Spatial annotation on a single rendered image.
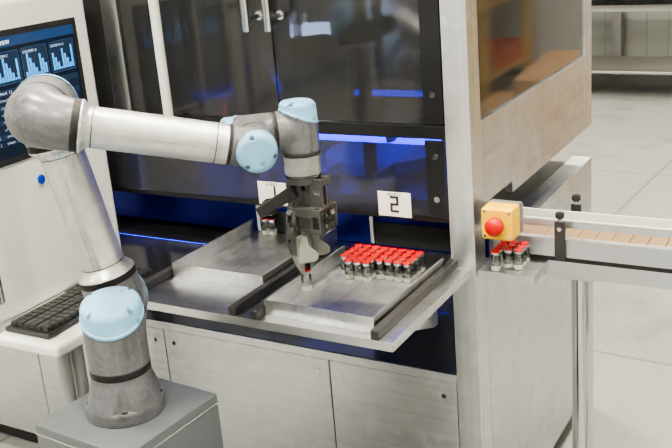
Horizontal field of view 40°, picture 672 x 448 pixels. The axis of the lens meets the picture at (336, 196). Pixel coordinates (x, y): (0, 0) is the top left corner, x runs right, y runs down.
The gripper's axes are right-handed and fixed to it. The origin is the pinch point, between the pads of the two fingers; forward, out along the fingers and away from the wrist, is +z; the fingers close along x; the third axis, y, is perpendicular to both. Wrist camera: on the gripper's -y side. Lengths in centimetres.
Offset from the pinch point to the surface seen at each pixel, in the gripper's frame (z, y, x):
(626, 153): 92, -35, 461
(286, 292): 7.6, -6.3, 2.1
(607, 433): 96, 35, 117
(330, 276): 9.2, -3.9, 17.0
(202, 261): 9.1, -39.7, 15.7
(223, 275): 7.3, -25.6, 5.4
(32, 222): -4, -76, -3
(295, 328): 10.1, 2.3, -8.6
